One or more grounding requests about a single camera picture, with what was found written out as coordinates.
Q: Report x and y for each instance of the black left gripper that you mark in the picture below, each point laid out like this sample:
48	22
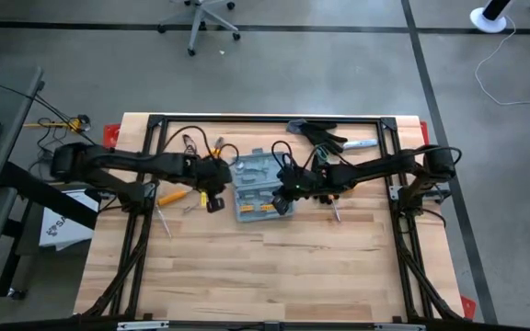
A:
214	174

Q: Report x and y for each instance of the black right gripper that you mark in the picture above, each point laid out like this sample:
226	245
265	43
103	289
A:
302	181

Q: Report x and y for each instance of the grey plastic tool case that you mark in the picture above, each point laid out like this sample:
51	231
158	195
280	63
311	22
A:
251	184

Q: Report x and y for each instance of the slim silver screwdriver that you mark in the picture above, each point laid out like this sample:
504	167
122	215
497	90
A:
190	208

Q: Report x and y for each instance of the orange black screwdriver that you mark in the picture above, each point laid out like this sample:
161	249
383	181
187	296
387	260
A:
336	211

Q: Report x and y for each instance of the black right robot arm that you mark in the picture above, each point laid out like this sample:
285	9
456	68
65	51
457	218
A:
375	167

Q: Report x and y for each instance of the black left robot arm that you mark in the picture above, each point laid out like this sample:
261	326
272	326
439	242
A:
145	161

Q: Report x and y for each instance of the slim clear screwdriver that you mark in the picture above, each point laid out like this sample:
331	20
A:
164	221

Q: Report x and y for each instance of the silver utility knife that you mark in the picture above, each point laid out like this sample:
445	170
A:
360	144

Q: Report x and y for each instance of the red corner clamp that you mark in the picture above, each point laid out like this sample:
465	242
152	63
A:
111	135
468	307
424	133

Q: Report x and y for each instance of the yellow black extension plug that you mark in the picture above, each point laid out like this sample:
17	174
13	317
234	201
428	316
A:
80	123

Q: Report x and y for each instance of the black desk leg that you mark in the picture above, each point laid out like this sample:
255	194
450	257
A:
49	195

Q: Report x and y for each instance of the black desk caster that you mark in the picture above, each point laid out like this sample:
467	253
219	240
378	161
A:
16	294

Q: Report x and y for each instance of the white round stand base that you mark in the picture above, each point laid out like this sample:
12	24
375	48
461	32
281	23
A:
488	20

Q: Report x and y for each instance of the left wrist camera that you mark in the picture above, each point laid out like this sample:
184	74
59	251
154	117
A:
215	204

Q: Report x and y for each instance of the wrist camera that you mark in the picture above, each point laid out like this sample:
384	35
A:
281	205
215	204

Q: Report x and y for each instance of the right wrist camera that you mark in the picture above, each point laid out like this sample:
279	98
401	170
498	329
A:
281	205

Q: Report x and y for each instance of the black metal rig frame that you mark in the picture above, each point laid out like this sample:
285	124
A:
361	120

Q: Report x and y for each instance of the silver frame bracket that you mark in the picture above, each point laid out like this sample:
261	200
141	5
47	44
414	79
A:
143	325
400	327

